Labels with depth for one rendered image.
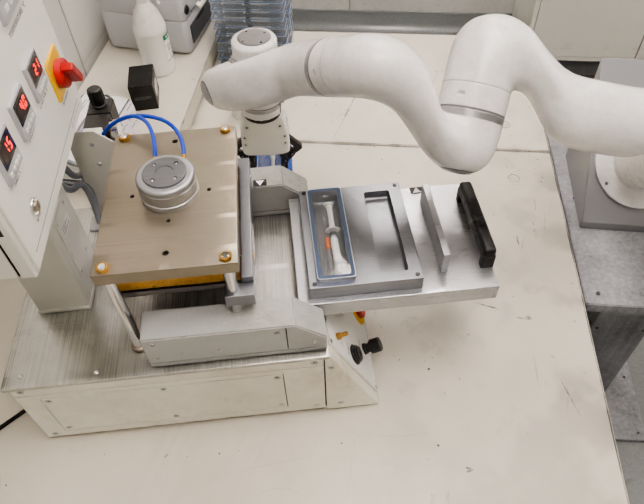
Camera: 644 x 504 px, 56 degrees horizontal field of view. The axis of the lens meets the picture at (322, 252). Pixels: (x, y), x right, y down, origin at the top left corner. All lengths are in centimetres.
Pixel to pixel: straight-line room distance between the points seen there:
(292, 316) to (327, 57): 37
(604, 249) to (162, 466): 92
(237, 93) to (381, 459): 65
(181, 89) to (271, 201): 66
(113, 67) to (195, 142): 85
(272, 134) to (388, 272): 50
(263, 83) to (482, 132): 38
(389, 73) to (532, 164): 69
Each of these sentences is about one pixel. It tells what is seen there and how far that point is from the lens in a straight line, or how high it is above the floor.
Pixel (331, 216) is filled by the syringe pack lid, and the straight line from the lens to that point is 94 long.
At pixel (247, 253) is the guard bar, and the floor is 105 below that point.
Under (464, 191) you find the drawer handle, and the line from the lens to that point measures 99.
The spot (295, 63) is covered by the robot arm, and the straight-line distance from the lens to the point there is 99.
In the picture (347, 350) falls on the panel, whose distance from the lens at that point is 96.
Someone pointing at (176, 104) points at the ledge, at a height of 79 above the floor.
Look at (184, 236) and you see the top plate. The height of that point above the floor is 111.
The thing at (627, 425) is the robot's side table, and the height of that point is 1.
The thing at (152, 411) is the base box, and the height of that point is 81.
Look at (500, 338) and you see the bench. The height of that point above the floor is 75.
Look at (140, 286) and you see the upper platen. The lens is 85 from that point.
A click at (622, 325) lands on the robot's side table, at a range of 170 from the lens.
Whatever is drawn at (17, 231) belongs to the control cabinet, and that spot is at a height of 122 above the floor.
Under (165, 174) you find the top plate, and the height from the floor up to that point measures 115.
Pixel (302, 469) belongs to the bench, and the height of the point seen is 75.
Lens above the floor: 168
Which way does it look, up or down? 50 degrees down
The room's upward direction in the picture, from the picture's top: 2 degrees counter-clockwise
